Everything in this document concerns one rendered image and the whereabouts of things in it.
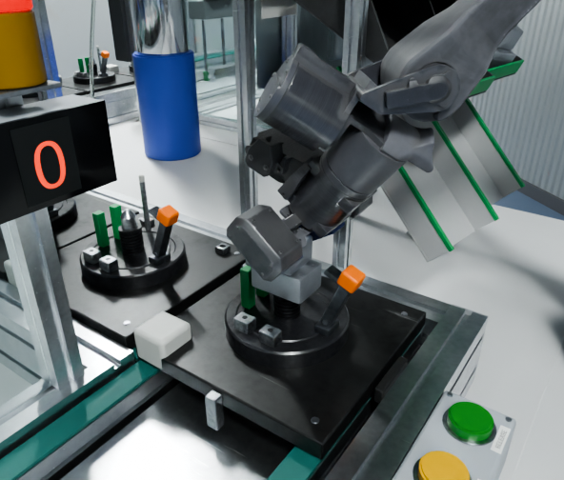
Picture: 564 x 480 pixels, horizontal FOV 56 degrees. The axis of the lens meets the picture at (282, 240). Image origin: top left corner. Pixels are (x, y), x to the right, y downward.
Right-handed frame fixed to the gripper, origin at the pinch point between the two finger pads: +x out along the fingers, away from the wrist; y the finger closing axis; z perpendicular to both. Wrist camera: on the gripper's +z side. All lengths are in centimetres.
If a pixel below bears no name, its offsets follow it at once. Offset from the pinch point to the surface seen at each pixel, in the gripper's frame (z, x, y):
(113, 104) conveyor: 80, 85, -72
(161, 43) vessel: 63, 40, -56
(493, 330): -27.9, 5.9, -28.7
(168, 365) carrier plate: -2.3, 13.0, 11.8
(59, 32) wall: 245, 222, -202
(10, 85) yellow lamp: 18.7, -8.4, 20.2
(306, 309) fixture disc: -7.3, 5.8, -1.9
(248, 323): -4.4, 6.3, 5.5
